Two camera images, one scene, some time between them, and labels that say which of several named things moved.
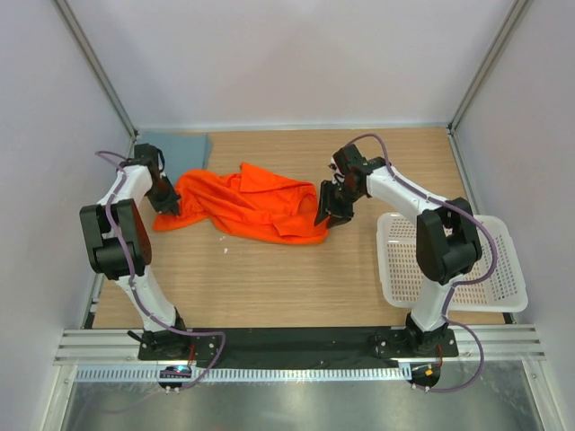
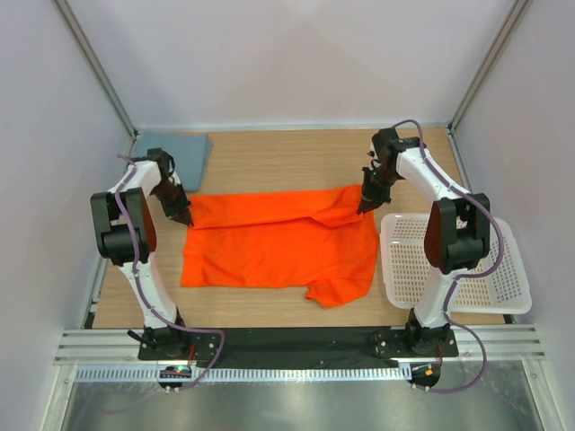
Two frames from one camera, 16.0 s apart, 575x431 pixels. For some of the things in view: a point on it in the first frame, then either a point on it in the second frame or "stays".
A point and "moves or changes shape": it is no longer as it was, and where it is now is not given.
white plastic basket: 495,285 stays
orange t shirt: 252,200 moves or changes shape
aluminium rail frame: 101,345 stays
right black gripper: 325,201 -> 372,199
